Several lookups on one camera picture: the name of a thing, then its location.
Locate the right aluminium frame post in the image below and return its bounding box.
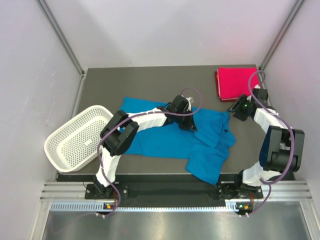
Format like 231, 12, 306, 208
258, 0, 306, 71

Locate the folded red t-shirt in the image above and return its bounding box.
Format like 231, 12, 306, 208
214, 71, 239, 102

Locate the white perforated plastic basket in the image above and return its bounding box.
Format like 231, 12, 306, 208
44, 105, 113, 173

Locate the blue t-shirt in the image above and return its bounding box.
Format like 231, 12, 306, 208
127, 108, 236, 185

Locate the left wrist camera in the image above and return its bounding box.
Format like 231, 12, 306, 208
186, 97, 194, 111

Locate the aluminium front rail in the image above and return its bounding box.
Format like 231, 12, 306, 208
40, 181, 312, 202

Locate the folded pink t-shirt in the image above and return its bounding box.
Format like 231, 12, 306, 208
217, 67, 257, 98

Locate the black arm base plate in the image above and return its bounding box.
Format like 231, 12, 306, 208
84, 175, 249, 207

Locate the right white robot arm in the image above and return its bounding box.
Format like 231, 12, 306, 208
227, 86, 305, 198

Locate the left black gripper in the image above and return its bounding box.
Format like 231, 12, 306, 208
174, 108, 197, 132

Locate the aluminium frame post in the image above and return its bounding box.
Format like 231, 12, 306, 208
34, 0, 86, 76
258, 0, 306, 71

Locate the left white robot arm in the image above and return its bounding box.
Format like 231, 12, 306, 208
93, 94, 197, 199

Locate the left aluminium frame post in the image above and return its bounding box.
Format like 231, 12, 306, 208
34, 0, 86, 76

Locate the white slotted cable duct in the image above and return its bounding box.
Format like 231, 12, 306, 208
50, 201, 252, 213

